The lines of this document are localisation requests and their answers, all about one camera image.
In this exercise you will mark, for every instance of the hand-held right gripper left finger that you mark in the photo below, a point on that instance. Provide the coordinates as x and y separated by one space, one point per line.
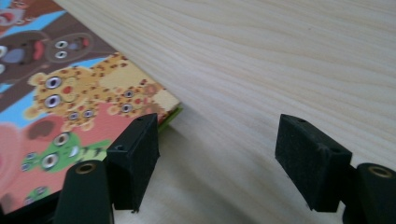
134 161

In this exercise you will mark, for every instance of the colourful animal picture book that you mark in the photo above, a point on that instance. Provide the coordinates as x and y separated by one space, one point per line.
77 102

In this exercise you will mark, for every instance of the white caterpillar picture book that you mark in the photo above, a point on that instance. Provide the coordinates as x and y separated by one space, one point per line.
170 118

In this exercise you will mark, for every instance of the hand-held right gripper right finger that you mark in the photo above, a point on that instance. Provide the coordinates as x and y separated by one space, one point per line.
311 165

